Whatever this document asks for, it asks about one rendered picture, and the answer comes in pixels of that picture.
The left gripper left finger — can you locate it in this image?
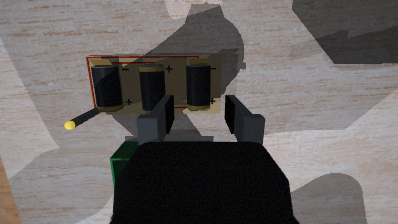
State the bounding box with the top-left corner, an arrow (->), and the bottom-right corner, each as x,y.
136,95 -> 174,146

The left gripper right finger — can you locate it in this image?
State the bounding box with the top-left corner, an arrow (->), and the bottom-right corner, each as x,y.
224,95 -> 265,146

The black battery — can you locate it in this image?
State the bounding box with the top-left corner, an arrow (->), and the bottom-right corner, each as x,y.
91,66 -> 123,112
139,65 -> 166,112
186,65 -> 211,111

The green open-top box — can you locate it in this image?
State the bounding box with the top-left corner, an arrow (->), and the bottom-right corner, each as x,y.
110,140 -> 213,186

